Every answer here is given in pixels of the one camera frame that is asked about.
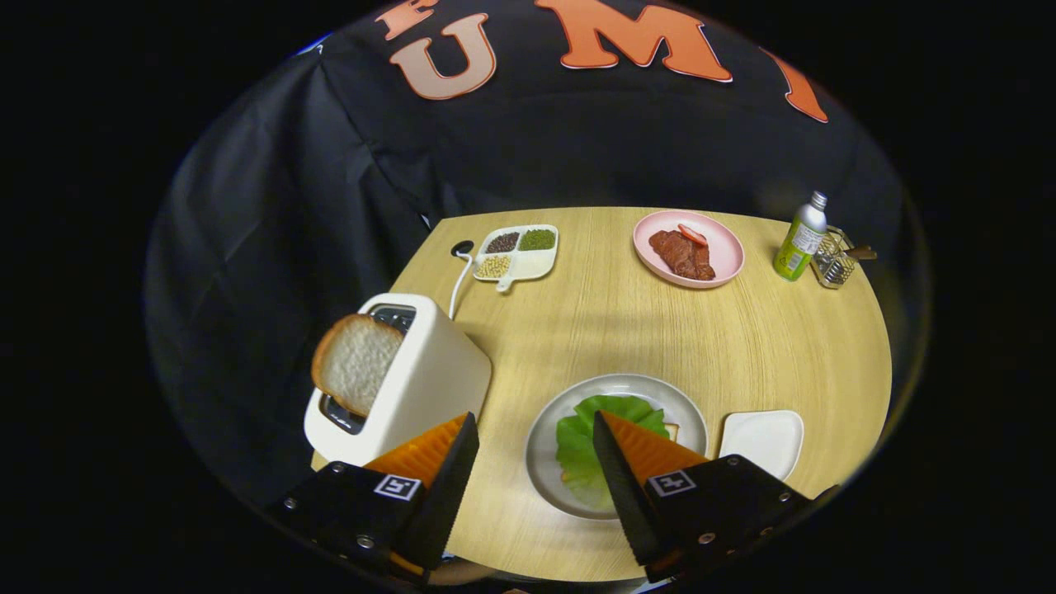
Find white toaster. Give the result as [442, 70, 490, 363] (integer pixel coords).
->
[304, 293, 493, 467]

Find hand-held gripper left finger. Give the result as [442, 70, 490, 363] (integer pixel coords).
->
[280, 412, 480, 580]

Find white divided dish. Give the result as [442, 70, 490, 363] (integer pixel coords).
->
[474, 224, 560, 293]

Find white square plate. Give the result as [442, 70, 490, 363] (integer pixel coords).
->
[719, 409, 805, 483]

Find green lettuce leaf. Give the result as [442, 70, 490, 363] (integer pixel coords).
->
[555, 394, 670, 510]

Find red meat pieces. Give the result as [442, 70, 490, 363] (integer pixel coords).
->
[648, 229, 716, 282]

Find white toaster cable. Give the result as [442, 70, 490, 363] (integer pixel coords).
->
[448, 250, 477, 321]

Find metal mesh holder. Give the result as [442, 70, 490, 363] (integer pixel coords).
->
[812, 226, 878, 290]

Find green label bottle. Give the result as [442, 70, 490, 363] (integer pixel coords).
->
[773, 191, 828, 283]

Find grey round plate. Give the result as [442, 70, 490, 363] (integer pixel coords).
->
[525, 373, 710, 521]

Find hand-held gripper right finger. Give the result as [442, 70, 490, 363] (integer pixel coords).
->
[592, 410, 826, 583]

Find pink round plate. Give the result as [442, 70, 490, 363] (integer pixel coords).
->
[633, 210, 746, 290]

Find black backdrop cloth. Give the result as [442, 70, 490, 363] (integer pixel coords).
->
[144, 0, 933, 512]

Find toasted bread slice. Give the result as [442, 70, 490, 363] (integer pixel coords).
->
[311, 313, 405, 417]

